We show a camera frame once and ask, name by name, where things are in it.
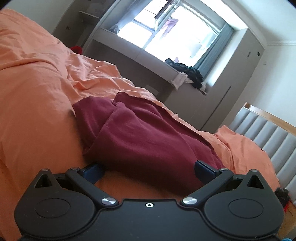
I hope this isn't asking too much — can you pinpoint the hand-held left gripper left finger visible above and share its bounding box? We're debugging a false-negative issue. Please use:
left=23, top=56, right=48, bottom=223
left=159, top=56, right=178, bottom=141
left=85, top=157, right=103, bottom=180
left=34, top=163, right=119, bottom=207

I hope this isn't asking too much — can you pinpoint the grey window seat cabinet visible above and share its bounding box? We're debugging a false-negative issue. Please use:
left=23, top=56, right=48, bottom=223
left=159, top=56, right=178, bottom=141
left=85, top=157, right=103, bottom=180
left=82, top=28, right=208, bottom=105

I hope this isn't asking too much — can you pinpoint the pink hanging garment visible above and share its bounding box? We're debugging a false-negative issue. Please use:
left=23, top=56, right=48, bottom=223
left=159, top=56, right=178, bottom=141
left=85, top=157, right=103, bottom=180
left=160, top=17, right=179, bottom=38

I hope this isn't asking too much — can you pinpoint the white garment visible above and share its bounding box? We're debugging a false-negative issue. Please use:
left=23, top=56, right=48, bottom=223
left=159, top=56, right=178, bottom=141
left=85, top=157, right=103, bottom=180
left=171, top=72, right=188, bottom=91

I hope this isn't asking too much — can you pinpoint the pile of dark clothes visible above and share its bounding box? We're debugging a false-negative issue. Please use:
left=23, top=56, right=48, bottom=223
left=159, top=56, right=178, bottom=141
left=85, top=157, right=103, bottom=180
left=165, top=58, right=204, bottom=89

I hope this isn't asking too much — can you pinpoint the tall grey closed wardrobe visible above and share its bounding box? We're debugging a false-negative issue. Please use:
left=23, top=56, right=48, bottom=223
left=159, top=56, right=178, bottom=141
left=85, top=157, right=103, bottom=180
left=162, top=28, right=265, bottom=134

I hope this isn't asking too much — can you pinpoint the maroon long-sleeve sweater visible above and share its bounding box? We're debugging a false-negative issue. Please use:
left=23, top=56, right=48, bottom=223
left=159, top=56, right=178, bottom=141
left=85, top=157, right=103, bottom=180
left=72, top=92, right=228, bottom=198

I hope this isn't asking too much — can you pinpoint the window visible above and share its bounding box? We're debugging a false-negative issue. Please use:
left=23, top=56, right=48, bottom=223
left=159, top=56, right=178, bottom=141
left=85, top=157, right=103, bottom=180
left=117, top=0, right=234, bottom=68

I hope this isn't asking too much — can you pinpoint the grey padded wooden headboard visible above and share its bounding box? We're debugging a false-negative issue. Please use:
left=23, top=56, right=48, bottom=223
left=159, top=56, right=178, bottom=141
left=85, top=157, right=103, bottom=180
left=228, top=102, right=296, bottom=186

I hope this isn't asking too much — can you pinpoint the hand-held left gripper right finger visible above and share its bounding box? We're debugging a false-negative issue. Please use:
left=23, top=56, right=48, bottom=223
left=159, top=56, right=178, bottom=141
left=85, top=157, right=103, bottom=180
left=181, top=160, right=266, bottom=207

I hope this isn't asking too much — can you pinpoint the sheer blue curtain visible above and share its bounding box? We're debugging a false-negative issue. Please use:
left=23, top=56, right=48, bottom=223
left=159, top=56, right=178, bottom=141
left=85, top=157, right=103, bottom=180
left=109, top=0, right=149, bottom=33

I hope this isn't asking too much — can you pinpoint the open grey wardrobe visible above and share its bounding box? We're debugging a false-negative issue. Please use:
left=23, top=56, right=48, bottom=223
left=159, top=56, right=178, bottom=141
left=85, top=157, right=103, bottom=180
left=52, top=0, right=116, bottom=49

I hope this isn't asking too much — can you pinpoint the grey-blue curtain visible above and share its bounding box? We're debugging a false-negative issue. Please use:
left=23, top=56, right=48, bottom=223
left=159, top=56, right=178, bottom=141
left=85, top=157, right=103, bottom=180
left=193, top=23, right=234, bottom=80

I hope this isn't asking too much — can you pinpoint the orange duvet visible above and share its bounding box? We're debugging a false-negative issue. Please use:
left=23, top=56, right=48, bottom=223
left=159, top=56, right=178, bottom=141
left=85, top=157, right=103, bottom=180
left=0, top=9, right=281, bottom=241

